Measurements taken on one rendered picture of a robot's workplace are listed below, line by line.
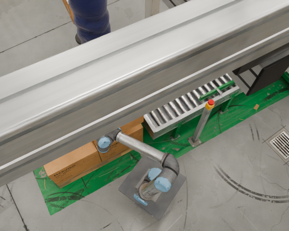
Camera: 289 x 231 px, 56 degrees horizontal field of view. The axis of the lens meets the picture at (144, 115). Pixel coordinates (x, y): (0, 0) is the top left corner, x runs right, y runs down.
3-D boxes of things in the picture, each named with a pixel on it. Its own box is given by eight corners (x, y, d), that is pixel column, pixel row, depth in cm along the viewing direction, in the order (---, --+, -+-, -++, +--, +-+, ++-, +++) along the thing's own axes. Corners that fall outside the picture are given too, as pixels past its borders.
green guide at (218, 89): (291, 52, 383) (294, 47, 375) (297, 57, 379) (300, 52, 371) (198, 99, 344) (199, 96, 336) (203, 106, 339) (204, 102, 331)
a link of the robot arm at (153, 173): (164, 178, 265) (167, 172, 250) (155, 192, 257) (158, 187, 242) (151, 169, 268) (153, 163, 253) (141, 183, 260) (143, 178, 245)
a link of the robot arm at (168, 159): (186, 158, 196) (111, 121, 223) (177, 172, 190) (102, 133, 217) (185, 165, 205) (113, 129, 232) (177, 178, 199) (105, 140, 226)
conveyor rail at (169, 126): (291, 63, 393) (297, 53, 376) (293, 65, 391) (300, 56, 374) (152, 135, 336) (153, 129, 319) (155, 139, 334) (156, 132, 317)
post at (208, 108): (194, 137, 379) (211, 100, 291) (197, 141, 377) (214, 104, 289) (190, 140, 378) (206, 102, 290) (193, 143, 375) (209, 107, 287)
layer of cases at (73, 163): (109, 85, 401) (106, 68, 366) (142, 140, 361) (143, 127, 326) (30, 122, 372) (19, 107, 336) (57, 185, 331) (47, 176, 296)
